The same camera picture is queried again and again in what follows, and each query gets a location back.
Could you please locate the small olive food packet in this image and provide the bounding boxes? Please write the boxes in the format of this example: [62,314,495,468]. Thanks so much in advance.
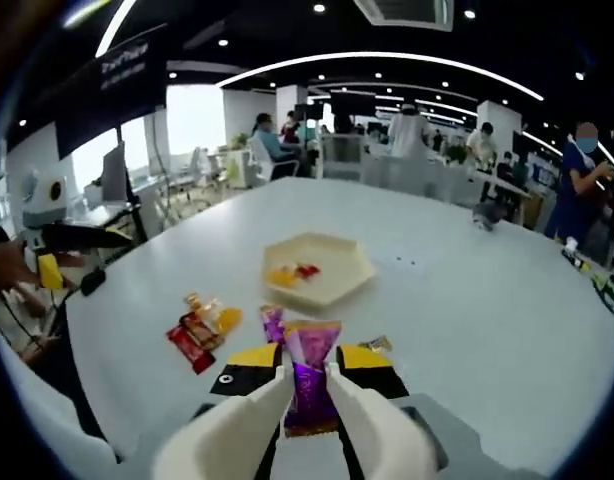
[355,334,394,355]

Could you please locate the curved ceiling light strip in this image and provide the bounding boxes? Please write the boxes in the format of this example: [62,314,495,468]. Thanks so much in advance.
[218,50,546,101]
[93,0,138,59]

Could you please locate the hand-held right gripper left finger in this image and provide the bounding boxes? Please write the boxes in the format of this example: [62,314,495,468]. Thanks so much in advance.
[186,343,282,425]

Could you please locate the yellow clear food packet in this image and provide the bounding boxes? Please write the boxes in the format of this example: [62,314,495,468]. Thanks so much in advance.
[195,298,244,335]

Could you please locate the person's left hand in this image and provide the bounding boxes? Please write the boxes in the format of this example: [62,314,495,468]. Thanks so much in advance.
[0,242,41,297]

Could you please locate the grey crumpled cloth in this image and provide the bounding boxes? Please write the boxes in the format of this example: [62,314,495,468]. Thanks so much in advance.
[470,202,508,232]

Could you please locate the white office chair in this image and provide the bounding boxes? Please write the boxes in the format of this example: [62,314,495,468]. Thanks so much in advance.
[320,134,366,182]
[246,137,301,181]

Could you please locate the red brown food packet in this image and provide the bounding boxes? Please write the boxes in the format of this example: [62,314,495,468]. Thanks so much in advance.
[178,311,227,351]

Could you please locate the long red food packet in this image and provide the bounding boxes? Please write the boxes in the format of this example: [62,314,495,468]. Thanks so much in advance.
[165,327,217,377]

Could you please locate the grey computer monitor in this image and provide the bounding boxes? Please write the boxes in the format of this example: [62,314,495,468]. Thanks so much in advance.
[100,142,129,204]

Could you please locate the cream food tongs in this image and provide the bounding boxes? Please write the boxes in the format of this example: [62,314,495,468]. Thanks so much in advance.
[150,362,441,480]

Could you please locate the person's white shirt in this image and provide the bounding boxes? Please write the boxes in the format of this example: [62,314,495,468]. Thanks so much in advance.
[0,319,126,480]

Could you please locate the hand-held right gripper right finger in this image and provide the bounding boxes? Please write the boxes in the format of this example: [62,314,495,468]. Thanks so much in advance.
[335,343,488,474]

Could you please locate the orange food packet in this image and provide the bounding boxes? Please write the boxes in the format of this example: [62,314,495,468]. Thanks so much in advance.
[267,263,302,287]

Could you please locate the white power socket panel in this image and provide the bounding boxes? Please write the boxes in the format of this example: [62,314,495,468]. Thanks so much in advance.
[379,251,424,267]

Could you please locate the purple food packet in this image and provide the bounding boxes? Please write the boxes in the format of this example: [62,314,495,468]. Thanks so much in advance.
[280,319,344,439]
[258,303,287,346]

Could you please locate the black monitor stand pole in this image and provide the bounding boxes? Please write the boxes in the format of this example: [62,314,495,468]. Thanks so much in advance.
[115,124,151,244]

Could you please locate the beige hexagonal container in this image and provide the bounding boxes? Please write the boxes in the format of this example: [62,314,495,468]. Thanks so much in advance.
[260,231,377,307]

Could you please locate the black hanging sign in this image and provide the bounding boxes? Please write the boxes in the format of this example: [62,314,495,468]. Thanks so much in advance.
[54,22,169,161]

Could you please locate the white ceiling air conditioner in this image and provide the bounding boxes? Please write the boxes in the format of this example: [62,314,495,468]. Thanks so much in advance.
[354,0,456,27]

